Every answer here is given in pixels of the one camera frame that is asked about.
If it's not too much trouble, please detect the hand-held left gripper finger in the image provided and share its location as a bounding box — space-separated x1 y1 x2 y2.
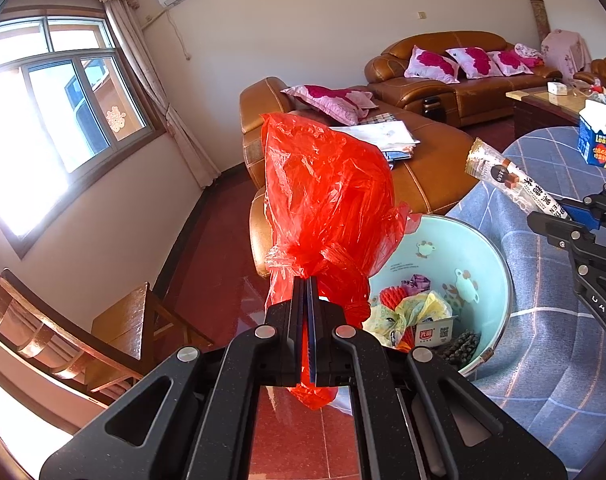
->
308 277 568 480
40 277 307 480

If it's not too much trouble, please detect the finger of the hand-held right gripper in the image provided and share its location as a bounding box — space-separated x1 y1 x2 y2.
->
558 183 606 234
527 211 584 249

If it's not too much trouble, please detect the long brown snack wrapper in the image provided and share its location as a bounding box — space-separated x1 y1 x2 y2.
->
465 138 572 221

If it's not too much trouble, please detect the red honeycomb paper piece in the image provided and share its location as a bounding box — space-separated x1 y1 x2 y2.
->
380 285 414 312

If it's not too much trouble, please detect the light blue trash bin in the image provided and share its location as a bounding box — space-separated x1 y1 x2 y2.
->
362 214 513 379

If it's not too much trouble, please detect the yellow printed plastic bag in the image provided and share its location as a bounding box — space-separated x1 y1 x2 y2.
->
365 290 454 347

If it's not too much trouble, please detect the purple wrapper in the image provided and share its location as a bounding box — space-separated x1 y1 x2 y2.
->
401 273 432 297

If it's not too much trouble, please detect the white carton with red label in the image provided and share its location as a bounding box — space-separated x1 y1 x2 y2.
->
413 315 458 349

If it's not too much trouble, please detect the red plastic bag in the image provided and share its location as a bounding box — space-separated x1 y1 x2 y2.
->
260 112 423 412

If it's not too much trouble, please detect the black knitted bundle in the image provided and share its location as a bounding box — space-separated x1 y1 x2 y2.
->
435 329 482 367

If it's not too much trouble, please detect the blue milk carton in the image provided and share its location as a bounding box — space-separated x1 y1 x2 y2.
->
578 99 606 167

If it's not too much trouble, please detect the blue plaid tablecloth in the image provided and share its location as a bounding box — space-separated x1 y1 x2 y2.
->
444 127 606 477

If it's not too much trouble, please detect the dark wooden coffee table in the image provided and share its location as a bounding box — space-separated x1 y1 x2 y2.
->
505 84 606 139

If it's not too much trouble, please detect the brown leather chaise sofa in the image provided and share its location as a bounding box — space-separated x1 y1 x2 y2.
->
239 77 482 282

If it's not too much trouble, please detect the brown leather armchair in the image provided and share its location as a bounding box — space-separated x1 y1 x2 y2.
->
572 57 606 89

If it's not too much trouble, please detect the brown leather three-seat sofa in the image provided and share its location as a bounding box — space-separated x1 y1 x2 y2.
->
364 30 564 129

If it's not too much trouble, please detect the pink cloth-covered appliance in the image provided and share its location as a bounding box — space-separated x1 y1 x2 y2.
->
540 28 592 76

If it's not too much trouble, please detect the pink floral blanket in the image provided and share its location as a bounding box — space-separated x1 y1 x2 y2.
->
514 43 544 67

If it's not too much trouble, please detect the rolled standing mat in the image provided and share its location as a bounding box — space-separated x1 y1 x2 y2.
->
529 0 552 44

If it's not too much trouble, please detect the folded white cloth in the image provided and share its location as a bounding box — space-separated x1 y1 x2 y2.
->
330 120 420 154

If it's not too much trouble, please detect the large pink floral pillow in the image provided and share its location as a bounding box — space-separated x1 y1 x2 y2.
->
281 84 379 126

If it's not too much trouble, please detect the wooden chair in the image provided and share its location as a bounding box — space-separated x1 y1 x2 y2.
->
0 269 215 407

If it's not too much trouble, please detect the beige curtain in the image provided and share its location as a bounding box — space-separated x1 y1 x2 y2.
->
20 0 222 189

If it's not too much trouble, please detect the window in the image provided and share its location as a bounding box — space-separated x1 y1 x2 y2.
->
0 17 157 257

